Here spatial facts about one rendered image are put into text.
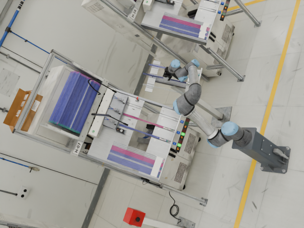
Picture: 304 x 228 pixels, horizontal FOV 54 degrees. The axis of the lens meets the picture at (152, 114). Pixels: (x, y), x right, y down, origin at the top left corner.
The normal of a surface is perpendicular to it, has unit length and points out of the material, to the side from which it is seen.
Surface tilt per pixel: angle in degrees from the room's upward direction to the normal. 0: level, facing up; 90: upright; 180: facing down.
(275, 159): 90
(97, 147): 46
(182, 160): 90
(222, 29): 90
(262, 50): 0
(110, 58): 90
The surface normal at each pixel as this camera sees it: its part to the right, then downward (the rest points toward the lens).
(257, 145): 0.64, -0.04
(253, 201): -0.71, -0.40
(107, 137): -0.05, -0.25
